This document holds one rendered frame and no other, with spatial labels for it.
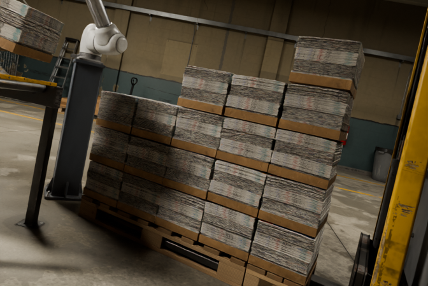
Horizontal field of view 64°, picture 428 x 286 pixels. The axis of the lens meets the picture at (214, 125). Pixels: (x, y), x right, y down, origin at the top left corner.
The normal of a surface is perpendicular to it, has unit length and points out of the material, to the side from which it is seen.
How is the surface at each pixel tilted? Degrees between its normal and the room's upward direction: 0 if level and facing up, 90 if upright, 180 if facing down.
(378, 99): 90
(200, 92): 90
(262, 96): 90
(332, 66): 89
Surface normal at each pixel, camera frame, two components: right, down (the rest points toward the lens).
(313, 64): -0.43, -0.05
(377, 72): -0.12, 0.03
